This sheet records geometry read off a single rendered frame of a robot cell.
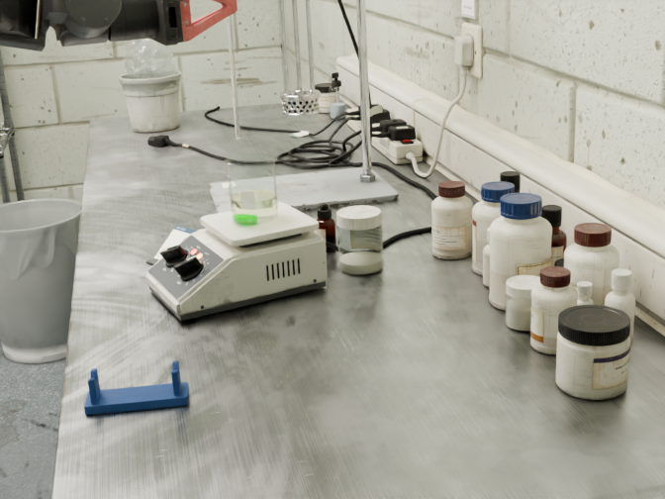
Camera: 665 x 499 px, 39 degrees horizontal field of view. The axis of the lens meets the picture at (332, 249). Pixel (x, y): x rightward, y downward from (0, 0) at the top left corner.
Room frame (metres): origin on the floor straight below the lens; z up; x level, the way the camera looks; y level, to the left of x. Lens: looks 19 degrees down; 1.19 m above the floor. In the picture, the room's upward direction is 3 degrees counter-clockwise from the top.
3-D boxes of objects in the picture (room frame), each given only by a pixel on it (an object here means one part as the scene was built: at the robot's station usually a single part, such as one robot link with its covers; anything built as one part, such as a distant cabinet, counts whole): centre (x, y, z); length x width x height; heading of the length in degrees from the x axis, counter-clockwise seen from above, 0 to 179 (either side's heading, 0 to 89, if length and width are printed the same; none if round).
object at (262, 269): (1.13, 0.11, 0.79); 0.22 x 0.13 x 0.08; 117
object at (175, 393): (0.84, 0.20, 0.77); 0.10 x 0.03 x 0.04; 96
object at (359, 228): (1.18, -0.04, 0.79); 0.06 x 0.06 x 0.08
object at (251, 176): (1.14, 0.10, 0.88); 0.07 x 0.06 x 0.08; 32
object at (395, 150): (1.93, -0.11, 0.77); 0.40 x 0.06 x 0.04; 12
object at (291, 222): (1.15, 0.09, 0.83); 0.12 x 0.12 x 0.01; 27
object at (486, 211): (1.15, -0.21, 0.81); 0.06 x 0.06 x 0.11
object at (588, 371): (0.83, -0.25, 0.79); 0.07 x 0.07 x 0.07
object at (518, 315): (0.97, -0.21, 0.78); 0.05 x 0.05 x 0.05
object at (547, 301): (0.92, -0.23, 0.79); 0.05 x 0.05 x 0.09
